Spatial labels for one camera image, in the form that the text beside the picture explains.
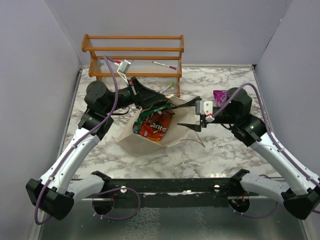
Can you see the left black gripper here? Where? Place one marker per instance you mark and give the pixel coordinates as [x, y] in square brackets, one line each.
[146, 96]

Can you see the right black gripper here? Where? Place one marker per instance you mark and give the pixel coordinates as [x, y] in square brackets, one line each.
[196, 127]

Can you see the beige paper bag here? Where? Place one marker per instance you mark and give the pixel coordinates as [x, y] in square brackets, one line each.
[138, 145]

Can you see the green snack bag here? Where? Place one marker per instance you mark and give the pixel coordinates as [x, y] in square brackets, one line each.
[138, 123]

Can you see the red Doritos bag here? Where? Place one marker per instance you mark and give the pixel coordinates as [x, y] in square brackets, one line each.
[155, 125]

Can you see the purple snack bag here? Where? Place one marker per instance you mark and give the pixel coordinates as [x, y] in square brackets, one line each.
[220, 97]

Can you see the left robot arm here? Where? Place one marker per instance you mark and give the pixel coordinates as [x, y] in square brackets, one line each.
[54, 193]

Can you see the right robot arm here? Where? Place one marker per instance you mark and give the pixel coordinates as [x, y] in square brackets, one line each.
[299, 193]

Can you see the green capped white marker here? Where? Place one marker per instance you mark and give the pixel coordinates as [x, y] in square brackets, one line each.
[166, 88]

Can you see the pink capped white marker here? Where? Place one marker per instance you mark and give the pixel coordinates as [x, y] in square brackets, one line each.
[164, 65]

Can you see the wooden two-tier shelf rack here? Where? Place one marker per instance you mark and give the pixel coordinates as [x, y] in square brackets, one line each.
[140, 51]

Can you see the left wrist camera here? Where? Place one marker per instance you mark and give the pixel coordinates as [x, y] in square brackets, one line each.
[123, 67]

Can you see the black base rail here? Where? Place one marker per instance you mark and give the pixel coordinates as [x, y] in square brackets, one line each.
[170, 192]

